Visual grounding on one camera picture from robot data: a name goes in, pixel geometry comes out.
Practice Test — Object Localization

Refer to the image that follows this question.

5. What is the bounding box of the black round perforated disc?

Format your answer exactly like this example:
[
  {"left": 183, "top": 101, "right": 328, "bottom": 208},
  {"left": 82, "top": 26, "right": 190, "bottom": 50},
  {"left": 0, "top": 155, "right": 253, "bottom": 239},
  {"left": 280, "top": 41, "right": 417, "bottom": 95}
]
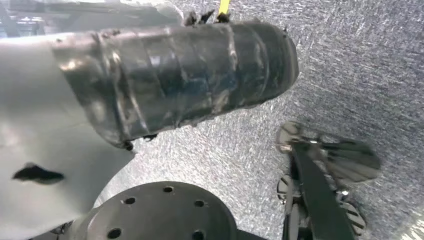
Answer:
[{"left": 49, "top": 181, "right": 238, "bottom": 240}]

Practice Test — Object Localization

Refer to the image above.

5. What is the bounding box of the yellow tape strip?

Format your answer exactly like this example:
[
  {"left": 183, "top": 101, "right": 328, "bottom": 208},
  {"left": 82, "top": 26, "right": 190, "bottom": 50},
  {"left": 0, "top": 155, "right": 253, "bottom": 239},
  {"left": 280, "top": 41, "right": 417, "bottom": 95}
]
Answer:
[{"left": 217, "top": 0, "right": 231, "bottom": 16}]

